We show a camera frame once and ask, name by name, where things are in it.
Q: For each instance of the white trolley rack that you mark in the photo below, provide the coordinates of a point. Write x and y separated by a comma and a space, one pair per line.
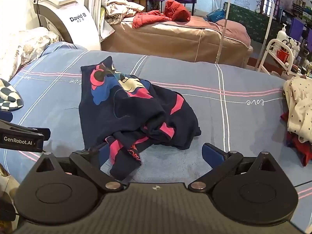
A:
280, 56

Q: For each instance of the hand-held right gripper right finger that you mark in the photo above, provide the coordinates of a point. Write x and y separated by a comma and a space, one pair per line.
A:
212, 154

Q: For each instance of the blue bag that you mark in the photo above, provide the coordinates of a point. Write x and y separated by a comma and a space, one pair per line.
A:
217, 15

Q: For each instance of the blue striped bed sheet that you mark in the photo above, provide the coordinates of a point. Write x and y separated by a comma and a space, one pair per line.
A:
238, 126

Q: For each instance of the checkered cloth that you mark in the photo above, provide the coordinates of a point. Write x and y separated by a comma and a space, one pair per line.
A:
8, 96

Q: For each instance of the dark red garment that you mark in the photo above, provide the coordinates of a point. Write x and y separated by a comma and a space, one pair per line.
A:
299, 148

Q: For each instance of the navy cartoon print sweatshirt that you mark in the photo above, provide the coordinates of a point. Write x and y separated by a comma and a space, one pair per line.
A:
126, 112

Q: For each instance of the crumpled white cloth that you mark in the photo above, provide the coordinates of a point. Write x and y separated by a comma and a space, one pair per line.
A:
121, 8

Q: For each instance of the cream polka dot garment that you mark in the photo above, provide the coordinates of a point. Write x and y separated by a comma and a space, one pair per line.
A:
299, 107

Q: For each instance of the white beauty machine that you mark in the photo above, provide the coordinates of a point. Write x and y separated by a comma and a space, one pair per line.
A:
65, 12

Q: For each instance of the white pump bottle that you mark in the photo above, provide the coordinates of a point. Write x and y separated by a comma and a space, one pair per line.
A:
282, 35

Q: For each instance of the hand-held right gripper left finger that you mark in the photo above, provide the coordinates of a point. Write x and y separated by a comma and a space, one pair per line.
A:
105, 154

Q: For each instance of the floral quilt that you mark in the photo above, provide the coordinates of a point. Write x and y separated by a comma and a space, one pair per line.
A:
22, 48

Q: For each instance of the red jacket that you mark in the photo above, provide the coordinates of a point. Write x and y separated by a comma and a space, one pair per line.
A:
163, 13

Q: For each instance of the white arched lamp stand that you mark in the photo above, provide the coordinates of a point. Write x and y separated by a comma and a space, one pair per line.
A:
226, 17

